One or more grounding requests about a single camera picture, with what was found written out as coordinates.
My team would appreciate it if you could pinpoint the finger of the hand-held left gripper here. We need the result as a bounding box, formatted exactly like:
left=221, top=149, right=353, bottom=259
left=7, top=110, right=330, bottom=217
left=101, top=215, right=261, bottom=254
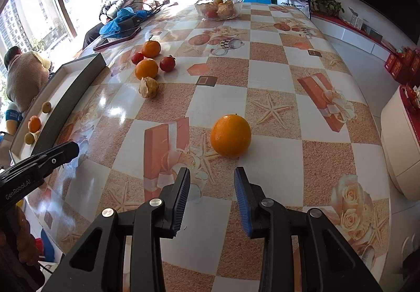
left=0, top=141, right=80, bottom=210

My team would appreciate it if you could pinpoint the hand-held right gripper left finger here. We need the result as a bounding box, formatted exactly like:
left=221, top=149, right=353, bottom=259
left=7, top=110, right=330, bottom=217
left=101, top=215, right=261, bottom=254
left=41, top=166, right=191, bottom=292

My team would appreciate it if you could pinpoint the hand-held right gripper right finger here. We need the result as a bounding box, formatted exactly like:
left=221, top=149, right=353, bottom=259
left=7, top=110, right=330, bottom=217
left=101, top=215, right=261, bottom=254
left=234, top=166, right=384, bottom=292

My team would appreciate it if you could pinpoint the large orange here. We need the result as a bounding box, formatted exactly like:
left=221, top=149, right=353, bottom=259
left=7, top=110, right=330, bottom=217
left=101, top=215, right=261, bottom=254
left=210, top=114, right=252, bottom=158

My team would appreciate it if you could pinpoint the grey tray white inside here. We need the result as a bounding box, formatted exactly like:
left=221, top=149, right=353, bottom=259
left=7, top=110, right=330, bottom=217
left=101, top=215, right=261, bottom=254
left=9, top=52, right=107, bottom=164

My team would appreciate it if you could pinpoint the dark red smartphone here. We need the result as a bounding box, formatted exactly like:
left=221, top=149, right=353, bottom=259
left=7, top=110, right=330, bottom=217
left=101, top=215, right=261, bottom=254
left=93, top=27, right=141, bottom=51

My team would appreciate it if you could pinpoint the white round cabinet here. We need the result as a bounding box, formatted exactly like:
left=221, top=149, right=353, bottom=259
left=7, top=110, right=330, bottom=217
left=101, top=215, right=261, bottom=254
left=381, top=84, right=420, bottom=201

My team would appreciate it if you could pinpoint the blue plastic bag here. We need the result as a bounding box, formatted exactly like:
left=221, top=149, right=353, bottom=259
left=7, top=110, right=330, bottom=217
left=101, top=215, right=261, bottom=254
left=99, top=7, right=153, bottom=39

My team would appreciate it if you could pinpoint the glass bowl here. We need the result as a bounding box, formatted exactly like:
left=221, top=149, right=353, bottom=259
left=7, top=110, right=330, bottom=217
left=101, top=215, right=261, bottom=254
left=195, top=0, right=243, bottom=21

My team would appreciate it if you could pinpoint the white low console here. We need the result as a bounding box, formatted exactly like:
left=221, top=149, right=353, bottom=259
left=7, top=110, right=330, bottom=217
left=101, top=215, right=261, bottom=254
left=310, top=11, right=392, bottom=63

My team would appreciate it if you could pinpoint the pile of snack packets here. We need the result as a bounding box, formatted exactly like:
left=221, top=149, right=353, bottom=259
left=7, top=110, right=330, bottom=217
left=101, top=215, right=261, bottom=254
left=405, top=82, right=420, bottom=115

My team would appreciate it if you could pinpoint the white printed sack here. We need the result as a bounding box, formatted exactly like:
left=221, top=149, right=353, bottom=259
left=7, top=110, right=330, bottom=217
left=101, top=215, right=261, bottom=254
left=276, top=0, right=312, bottom=19

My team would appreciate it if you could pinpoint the grey box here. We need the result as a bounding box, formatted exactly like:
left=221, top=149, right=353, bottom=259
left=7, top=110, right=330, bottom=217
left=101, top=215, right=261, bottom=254
left=361, top=23, right=383, bottom=41

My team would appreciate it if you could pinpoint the green potted plant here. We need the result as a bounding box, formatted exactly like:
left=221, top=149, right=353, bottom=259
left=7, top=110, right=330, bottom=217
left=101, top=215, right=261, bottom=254
left=310, top=0, right=345, bottom=17

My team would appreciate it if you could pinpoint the small white carton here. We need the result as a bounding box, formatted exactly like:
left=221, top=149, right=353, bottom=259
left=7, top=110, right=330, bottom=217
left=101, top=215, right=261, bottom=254
left=348, top=7, right=363, bottom=30

